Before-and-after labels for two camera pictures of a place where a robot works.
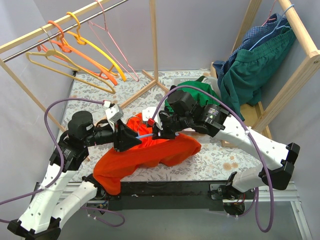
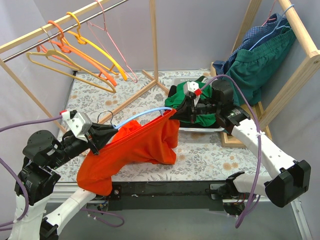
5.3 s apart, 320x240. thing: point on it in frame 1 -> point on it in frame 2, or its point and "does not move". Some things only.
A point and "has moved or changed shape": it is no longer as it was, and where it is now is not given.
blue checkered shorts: [274, 25] does not move
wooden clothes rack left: [154, 11] does not move
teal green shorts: [241, 80] does not move
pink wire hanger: [267, 18] does not move
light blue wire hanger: [277, 27] does not move
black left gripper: [117, 139] -> [92, 142]
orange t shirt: [172, 152] has moved or changed shape
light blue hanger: [177, 134] -> [161, 110]
